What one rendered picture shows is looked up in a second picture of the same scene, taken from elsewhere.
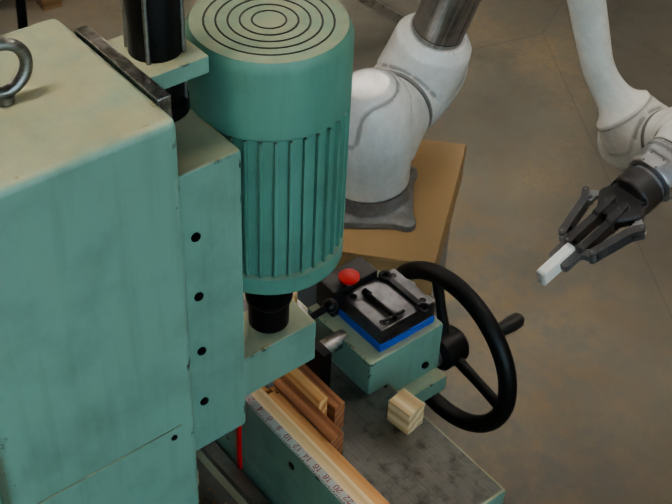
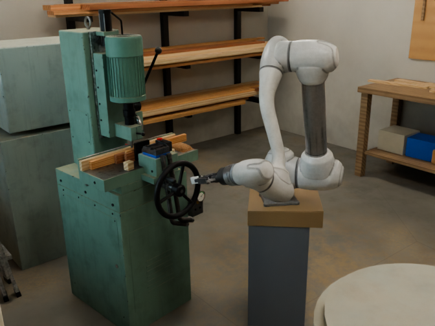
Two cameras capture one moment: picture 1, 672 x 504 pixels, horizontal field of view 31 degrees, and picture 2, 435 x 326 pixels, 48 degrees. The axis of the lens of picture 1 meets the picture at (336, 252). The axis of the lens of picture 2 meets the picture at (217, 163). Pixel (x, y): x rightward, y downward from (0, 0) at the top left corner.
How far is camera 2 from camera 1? 2.69 m
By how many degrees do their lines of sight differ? 73
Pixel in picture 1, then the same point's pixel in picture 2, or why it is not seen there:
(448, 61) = (305, 158)
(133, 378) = (79, 90)
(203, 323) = (100, 96)
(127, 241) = (77, 54)
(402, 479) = (108, 169)
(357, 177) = not seen: hidden behind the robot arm
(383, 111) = (269, 155)
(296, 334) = (126, 127)
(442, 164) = (307, 207)
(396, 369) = (144, 163)
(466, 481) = (107, 176)
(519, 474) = not seen: outside the picture
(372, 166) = not seen: hidden behind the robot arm
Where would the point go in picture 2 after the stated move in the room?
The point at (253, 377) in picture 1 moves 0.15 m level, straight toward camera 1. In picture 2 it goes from (119, 132) to (89, 134)
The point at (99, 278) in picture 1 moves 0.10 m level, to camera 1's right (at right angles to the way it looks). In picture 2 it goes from (74, 59) to (70, 63)
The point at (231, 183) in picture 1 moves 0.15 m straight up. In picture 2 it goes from (101, 61) to (98, 29)
